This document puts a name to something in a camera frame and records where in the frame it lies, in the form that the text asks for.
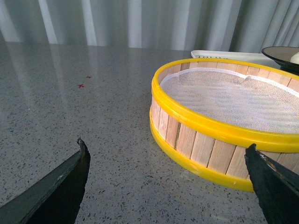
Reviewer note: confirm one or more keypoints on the beige plate with black rim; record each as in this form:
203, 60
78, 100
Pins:
282, 55

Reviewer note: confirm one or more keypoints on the grey pleated curtain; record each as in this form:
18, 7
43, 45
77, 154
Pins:
220, 25

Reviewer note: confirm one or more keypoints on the bamboo steamer with yellow rims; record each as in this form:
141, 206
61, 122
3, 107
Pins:
212, 149

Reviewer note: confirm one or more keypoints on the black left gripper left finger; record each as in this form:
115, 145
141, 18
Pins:
56, 198

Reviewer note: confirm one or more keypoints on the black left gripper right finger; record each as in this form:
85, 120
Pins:
276, 187

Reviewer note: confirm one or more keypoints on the white steamed bun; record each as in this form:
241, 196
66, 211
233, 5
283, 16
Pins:
295, 58

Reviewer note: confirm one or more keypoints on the white steamer mesh cloth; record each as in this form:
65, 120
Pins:
246, 101

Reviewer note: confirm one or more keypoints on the white rectangular tray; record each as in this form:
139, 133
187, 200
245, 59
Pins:
257, 58

